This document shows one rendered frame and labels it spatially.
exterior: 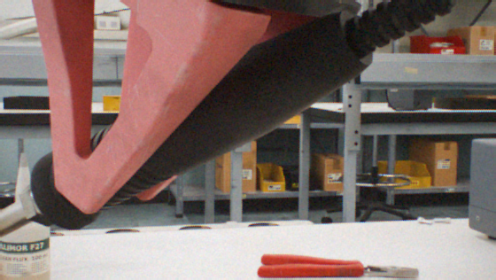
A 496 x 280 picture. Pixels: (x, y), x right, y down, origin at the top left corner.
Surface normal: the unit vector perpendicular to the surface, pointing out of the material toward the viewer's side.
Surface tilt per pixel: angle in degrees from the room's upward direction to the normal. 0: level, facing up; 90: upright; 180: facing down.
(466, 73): 90
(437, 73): 90
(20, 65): 90
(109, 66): 90
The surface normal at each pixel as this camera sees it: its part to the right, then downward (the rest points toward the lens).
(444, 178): 0.32, 0.10
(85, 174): -0.59, 0.22
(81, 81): 0.84, 0.18
